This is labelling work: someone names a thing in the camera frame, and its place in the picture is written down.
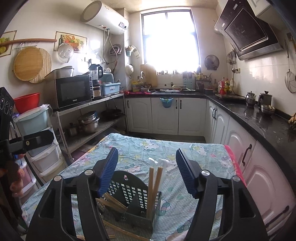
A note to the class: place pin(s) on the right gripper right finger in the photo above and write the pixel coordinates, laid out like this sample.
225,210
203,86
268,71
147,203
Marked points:
190,171

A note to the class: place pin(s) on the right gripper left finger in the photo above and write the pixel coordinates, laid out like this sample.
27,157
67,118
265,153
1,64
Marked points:
103,172

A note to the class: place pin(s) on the dark green utensil basket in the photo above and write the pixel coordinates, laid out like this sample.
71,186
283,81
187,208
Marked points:
130,207

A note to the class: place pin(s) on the black kitchen countertop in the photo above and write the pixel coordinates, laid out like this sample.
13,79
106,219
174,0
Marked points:
273,132

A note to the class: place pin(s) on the person's left hand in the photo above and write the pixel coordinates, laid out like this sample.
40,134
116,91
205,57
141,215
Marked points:
16,186

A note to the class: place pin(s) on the cartoon print tablecloth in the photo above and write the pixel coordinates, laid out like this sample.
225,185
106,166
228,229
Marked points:
137,155

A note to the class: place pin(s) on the white plastic drawer unit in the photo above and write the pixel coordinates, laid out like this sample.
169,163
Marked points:
43,151

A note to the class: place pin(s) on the red plastic basin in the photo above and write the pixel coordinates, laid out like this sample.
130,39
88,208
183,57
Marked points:
27,102

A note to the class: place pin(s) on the metal storage shelf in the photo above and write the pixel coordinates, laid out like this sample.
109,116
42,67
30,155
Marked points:
78,125

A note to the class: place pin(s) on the steel stock pot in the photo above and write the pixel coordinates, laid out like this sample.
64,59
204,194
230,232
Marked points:
89,122

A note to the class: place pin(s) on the wooden chopstick in basket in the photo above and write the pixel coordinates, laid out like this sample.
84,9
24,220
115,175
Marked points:
150,192

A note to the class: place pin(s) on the blue hanging trash bin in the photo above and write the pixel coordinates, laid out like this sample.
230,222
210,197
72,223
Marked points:
166,102

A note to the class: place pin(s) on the black microwave oven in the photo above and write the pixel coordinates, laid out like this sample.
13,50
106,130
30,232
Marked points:
63,92

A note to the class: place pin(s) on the blue plastic storage box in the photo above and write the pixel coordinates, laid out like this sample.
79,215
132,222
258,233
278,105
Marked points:
110,88

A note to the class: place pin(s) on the white lower cabinets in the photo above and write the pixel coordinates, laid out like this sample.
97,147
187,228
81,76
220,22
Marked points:
201,118

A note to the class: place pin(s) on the round bamboo tray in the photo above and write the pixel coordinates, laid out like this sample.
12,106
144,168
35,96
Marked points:
32,65

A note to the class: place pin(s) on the blender with black base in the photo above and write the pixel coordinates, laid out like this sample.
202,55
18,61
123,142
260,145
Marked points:
96,72

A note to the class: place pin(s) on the steel kettle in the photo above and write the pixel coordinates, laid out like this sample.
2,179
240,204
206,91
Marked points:
264,99

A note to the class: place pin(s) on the black range hood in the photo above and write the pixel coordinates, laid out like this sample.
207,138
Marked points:
248,35

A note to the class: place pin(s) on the white water heater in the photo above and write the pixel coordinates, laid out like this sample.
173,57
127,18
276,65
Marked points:
103,17

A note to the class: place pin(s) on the wall exhaust fan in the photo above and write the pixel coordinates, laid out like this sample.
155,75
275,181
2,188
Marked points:
212,62

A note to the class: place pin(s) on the wire mesh strainer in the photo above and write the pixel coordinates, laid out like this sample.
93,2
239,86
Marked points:
290,81

